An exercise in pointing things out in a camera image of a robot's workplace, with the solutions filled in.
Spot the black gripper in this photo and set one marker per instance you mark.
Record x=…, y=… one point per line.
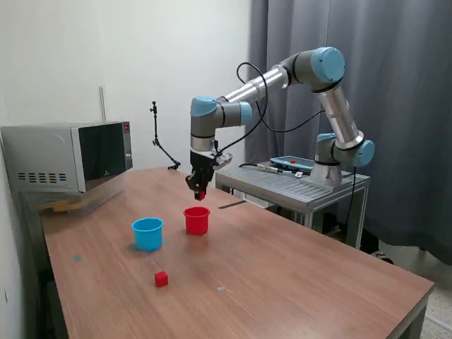
x=202, y=164

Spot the red cube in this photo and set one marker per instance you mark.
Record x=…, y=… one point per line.
x=202, y=196
x=161, y=279

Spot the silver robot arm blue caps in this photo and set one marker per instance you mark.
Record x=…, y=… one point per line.
x=282, y=77

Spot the red plastic cup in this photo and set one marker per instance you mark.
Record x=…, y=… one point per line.
x=196, y=224

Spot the blue plastic cup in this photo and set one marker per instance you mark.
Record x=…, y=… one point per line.
x=148, y=236

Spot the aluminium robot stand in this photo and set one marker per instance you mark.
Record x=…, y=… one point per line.
x=282, y=185

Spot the blue teach pendant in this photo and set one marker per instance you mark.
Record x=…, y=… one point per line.
x=293, y=164

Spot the silver microwave oven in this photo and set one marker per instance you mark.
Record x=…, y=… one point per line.
x=46, y=155

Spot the black item on floor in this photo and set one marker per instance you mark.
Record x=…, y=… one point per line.
x=372, y=242

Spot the black and white shoe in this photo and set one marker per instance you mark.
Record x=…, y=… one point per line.
x=383, y=257

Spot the grey curtain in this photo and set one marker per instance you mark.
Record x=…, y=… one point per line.
x=406, y=106

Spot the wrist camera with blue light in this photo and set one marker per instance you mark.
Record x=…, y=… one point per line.
x=223, y=160

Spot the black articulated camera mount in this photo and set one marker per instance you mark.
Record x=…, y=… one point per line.
x=155, y=130

